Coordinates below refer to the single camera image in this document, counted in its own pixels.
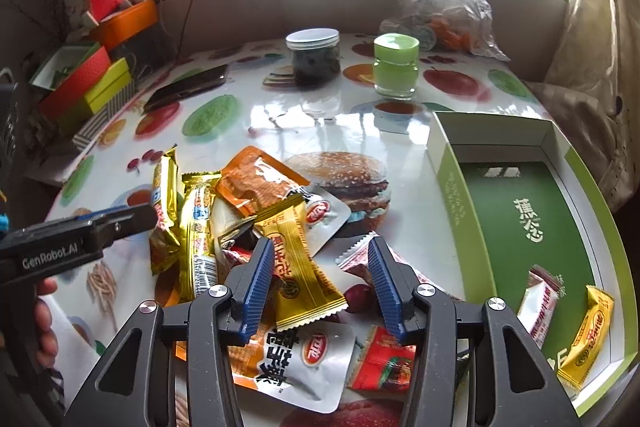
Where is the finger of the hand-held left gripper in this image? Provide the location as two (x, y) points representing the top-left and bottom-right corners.
(92, 203), (160, 250)

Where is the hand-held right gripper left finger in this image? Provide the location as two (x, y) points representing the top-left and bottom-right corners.
(60, 236), (276, 427)

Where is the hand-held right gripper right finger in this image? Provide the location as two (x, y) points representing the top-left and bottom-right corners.
(367, 236), (583, 427)

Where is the gold long snack bar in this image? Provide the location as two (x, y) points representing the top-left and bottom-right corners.
(149, 145), (182, 277)
(179, 170), (223, 304)

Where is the black red candy packet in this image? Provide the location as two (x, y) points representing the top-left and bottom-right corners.
(220, 227), (261, 273)

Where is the pink white cake packet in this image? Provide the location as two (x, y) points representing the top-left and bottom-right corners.
(336, 231), (468, 308)

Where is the yellow candy packet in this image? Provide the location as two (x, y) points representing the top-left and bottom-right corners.
(252, 193), (349, 333)
(556, 284), (616, 392)

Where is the red black snack packet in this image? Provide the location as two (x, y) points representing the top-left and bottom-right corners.
(349, 324), (418, 393)

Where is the orange silver snack pouch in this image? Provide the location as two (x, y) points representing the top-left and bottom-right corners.
(172, 321), (358, 414)
(215, 146), (352, 253)

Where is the green cardboard box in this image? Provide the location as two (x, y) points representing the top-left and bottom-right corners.
(426, 109), (635, 415)

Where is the white red sachet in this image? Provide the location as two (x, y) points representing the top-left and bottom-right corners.
(515, 264), (561, 350)

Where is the person's left hand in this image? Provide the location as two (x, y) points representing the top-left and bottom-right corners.
(33, 279), (59, 369)

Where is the striped flat box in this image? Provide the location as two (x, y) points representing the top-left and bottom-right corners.
(72, 79), (173, 152)

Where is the lime green box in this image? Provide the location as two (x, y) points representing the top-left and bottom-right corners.
(57, 58), (136, 132)

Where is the black smartphone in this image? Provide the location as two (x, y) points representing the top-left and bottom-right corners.
(142, 64), (230, 112)

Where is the red open box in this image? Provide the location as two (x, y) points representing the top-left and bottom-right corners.
(30, 43), (112, 120)

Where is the fruit print tablecloth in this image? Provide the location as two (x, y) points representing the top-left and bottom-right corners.
(25, 32), (626, 427)

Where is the orange container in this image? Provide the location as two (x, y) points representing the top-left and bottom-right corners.
(90, 0), (160, 50)

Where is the green glass jar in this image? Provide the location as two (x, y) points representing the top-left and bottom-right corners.
(372, 33), (421, 100)

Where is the dark jar with white lid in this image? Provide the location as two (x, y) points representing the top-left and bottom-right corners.
(286, 28), (341, 90)

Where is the beige cloth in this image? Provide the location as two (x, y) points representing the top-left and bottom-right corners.
(525, 0), (640, 208)

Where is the black cable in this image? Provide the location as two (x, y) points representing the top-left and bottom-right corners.
(180, 0), (201, 52)

